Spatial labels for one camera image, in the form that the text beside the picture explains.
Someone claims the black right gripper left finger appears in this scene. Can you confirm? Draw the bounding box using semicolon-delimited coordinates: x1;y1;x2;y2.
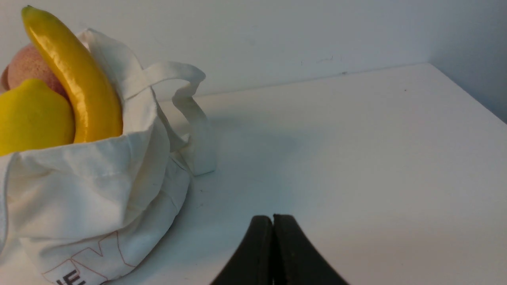
212;215;273;285

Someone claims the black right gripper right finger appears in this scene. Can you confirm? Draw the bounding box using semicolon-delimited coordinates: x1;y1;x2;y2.
273;215;347;285

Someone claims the yellow banana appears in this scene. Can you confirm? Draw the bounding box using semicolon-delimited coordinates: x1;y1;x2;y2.
21;6;123;143

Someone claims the white cloth tote bag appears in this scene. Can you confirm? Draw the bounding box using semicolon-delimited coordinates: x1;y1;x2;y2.
1;28;217;285

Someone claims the yellow lemon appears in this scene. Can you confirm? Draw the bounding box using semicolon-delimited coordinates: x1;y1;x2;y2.
0;79;75;156

